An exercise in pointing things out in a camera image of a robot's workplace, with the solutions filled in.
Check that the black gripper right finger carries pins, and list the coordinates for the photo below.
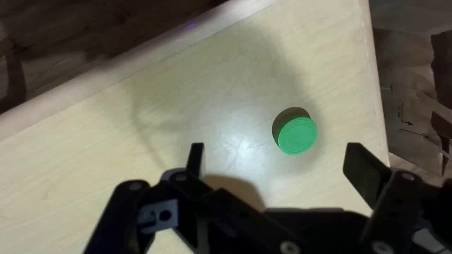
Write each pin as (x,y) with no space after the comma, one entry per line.
(409,216)

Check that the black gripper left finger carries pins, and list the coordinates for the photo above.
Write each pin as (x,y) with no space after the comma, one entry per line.
(207,220)

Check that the green round lid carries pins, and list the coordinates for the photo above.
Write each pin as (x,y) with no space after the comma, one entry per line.
(295,131)

